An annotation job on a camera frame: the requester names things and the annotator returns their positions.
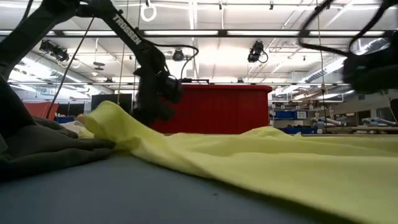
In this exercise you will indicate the overhead frame light bar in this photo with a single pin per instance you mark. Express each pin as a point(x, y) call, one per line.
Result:
point(222, 32)

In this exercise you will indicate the round black ceiling camera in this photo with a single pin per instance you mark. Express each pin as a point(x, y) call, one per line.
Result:
point(178, 55)

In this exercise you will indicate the red plastic bin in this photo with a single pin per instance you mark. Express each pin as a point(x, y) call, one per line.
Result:
point(217, 109)

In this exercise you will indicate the black computer monitor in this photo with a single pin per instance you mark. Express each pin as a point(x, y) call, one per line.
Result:
point(121, 99)

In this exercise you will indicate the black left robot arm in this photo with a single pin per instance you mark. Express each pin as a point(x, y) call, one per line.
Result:
point(127, 29)

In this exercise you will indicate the blue shelf bin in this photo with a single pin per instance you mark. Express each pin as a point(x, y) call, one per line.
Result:
point(287, 114)

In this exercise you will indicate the yellow t-shirt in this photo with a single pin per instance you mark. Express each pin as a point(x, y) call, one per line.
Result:
point(264, 165)

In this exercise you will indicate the black hanging ceiling camera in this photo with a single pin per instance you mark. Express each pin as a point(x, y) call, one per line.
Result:
point(255, 51)

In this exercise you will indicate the orange red cloth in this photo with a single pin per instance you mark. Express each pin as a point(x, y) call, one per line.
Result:
point(38, 109)

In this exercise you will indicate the blue storage box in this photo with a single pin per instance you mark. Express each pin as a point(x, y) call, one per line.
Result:
point(64, 119)

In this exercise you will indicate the black ceiling camera cluster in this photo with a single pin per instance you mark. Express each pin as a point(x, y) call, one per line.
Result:
point(54, 51)

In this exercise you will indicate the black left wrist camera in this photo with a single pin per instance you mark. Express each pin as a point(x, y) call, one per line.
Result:
point(174, 90)

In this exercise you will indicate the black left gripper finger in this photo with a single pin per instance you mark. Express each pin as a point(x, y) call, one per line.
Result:
point(163, 113)
point(144, 113)

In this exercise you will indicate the dark grey sweatshirt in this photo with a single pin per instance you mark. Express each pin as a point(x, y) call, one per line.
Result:
point(40, 149)

